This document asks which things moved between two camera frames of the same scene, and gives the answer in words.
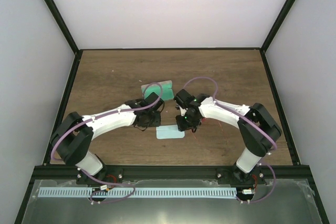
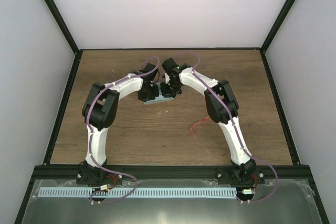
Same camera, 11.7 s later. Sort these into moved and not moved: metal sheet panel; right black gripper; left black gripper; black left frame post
Moved: right black gripper; left black gripper
Not moved: black left frame post; metal sheet panel
